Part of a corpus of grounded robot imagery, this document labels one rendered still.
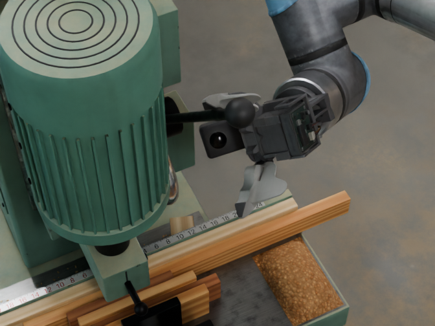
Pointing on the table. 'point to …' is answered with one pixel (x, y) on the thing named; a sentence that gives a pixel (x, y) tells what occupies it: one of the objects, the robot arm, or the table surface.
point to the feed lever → (239, 108)
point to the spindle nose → (112, 248)
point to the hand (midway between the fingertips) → (216, 162)
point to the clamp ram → (158, 315)
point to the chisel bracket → (118, 270)
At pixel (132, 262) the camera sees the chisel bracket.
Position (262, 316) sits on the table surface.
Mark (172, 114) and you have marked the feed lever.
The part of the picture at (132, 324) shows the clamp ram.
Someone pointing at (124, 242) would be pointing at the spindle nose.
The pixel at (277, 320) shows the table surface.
